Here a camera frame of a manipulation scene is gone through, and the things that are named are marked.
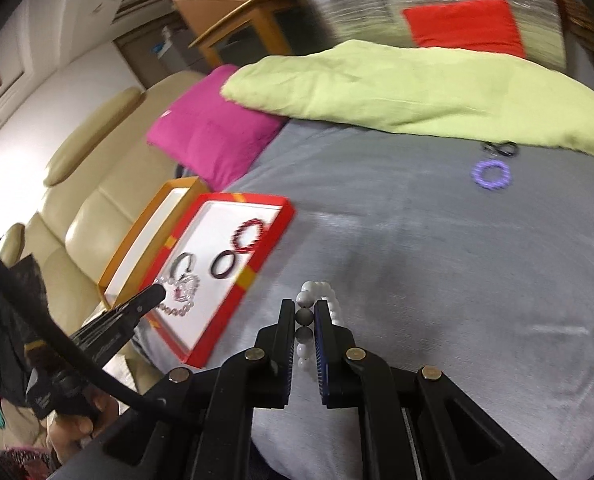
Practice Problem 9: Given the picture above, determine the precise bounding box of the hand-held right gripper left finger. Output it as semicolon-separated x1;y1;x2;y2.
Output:
77;299;298;480

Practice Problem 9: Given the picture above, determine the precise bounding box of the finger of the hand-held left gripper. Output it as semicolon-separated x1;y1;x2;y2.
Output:
119;284;166;323

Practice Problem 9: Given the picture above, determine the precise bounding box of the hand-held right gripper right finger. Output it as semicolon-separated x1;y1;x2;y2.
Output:
313;299;558;480

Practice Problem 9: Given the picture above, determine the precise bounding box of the clear bangle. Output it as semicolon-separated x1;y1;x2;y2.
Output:
171;252;198;281

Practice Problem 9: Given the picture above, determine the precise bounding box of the pink and clear bead bracelet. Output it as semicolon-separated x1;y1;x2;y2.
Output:
159;274;201;317

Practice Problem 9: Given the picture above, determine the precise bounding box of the white bead bracelet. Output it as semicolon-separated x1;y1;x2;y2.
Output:
295;280;345;368

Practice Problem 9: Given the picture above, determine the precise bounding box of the dark red bangle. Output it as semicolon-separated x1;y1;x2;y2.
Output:
210;251;236;279

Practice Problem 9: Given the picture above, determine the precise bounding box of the red bead bracelet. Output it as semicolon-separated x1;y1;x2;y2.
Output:
231;217;269;254

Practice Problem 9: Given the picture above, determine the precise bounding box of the red cardboard box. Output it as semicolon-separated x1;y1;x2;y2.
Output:
152;192;295;368

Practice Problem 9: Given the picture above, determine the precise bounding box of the person's left hand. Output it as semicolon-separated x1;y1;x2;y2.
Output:
47;395;122;461

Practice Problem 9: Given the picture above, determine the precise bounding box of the orange cardboard box lid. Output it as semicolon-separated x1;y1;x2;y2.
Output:
98;177;213;311

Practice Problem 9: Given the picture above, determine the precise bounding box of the dark cloth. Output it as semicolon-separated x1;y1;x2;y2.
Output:
0;254;50;403

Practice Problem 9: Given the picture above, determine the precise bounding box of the grey bed sheet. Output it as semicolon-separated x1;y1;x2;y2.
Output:
127;120;594;480

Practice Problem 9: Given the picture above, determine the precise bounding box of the beige leather sofa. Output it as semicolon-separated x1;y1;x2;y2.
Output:
0;70;210;361

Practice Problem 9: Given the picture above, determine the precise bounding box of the magenta pillow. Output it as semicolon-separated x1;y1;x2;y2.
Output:
147;65;288;192

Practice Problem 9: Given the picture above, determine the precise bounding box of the light green quilt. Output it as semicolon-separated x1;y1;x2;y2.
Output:
220;40;594;162

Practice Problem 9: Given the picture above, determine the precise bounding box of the wooden cabinet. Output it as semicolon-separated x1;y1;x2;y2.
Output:
142;0;338;72

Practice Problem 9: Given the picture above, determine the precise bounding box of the red cloth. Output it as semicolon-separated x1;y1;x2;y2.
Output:
402;0;528;59

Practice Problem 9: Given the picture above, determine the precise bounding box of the purple bead bracelet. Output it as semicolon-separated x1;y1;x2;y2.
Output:
471;159;513;191

